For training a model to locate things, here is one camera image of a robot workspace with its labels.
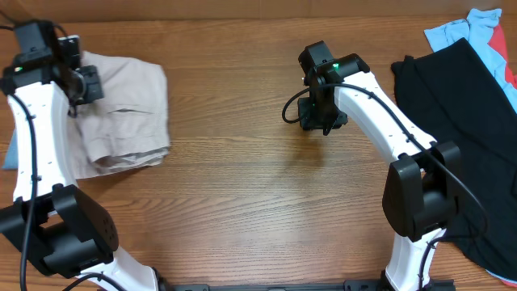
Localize folded blue denim jeans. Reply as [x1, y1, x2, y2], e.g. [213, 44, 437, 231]
[2, 130, 18, 170]

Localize beige khaki shorts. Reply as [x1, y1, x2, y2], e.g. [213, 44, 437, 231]
[67, 51, 170, 179]

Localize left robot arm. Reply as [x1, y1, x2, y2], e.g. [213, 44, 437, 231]
[1, 19, 169, 290]

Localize black garment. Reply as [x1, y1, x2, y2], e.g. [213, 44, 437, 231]
[391, 39, 516, 280]

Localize red garment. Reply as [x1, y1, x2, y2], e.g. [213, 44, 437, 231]
[489, 24, 516, 87]

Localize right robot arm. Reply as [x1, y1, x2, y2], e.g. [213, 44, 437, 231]
[293, 41, 462, 290]

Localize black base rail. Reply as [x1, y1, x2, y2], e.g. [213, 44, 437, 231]
[161, 278, 456, 291]

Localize light blue garment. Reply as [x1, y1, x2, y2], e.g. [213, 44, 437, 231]
[424, 8, 516, 111]

